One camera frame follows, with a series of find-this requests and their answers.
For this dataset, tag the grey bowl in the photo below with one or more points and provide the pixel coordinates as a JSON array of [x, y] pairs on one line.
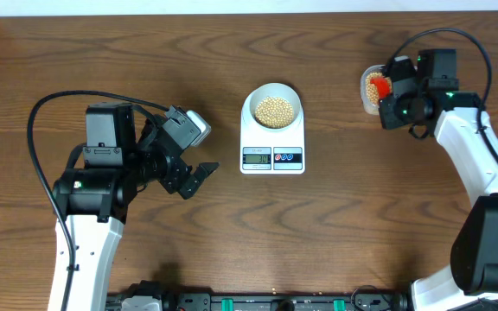
[[274, 90]]

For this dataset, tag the white kitchen scale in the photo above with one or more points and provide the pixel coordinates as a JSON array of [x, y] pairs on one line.
[[268, 152]]

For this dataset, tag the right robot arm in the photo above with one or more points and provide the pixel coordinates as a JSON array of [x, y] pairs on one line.
[[425, 92]]

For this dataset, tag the soybeans in bowl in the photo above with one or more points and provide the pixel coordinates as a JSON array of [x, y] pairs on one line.
[[274, 112]]

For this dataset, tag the clear container of soybeans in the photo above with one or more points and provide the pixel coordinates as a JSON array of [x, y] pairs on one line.
[[369, 94]]

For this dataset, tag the red measuring scoop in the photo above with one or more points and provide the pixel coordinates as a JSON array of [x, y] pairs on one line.
[[383, 86]]

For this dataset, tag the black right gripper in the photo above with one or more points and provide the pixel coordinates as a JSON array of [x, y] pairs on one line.
[[389, 119]]

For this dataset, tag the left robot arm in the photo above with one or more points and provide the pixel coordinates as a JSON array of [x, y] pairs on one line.
[[127, 148]]

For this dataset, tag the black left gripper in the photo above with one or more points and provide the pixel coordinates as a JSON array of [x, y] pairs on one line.
[[173, 176]]

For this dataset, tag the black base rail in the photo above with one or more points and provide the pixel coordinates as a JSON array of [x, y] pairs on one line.
[[147, 296]]

